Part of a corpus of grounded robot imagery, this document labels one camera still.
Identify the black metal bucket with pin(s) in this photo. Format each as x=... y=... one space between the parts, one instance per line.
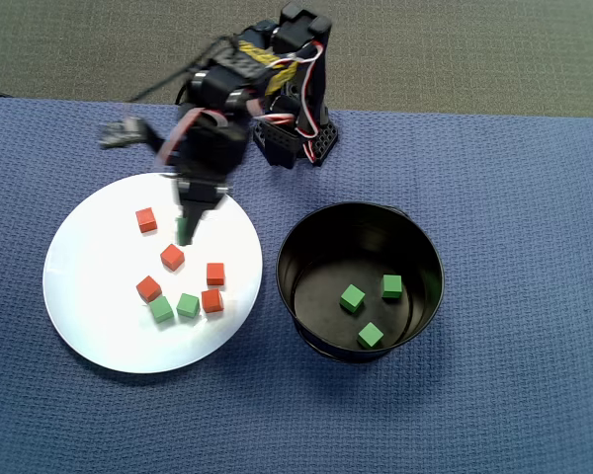
x=316 y=306

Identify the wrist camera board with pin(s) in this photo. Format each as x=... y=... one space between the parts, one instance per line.
x=121 y=132

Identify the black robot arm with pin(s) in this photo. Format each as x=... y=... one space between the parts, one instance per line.
x=296 y=24

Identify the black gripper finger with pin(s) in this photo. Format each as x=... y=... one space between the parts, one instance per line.
x=178 y=200
x=196 y=217

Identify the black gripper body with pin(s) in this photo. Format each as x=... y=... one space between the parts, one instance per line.
x=200 y=192

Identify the red cube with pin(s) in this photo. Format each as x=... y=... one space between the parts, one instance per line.
x=212 y=300
x=215 y=274
x=146 y=219
x=172 y=257
x=148 y=289

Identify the blue woven tablecloth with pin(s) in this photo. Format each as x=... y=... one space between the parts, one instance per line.
x=474 y=395

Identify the white round plate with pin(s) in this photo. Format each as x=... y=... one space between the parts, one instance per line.
x=104 y=336

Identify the green cube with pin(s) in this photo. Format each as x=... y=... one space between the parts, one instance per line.
x=370 y=336
x=188 y=305
x=181 y=231
x=391 y=286
x=352 y=298
x=160 y=309

